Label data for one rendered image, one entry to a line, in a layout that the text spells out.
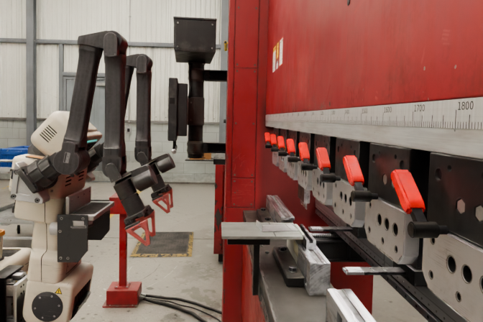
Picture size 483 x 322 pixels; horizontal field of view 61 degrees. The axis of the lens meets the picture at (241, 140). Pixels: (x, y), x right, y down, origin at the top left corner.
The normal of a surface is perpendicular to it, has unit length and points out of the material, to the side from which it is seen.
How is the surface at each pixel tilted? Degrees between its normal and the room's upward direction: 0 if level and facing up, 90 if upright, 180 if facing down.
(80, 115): 91
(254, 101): 90
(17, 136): 90
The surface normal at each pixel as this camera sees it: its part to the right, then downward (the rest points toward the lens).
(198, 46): 0.14, 0.06
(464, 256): -1.00, -0.02
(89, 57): 0.05, 0.25
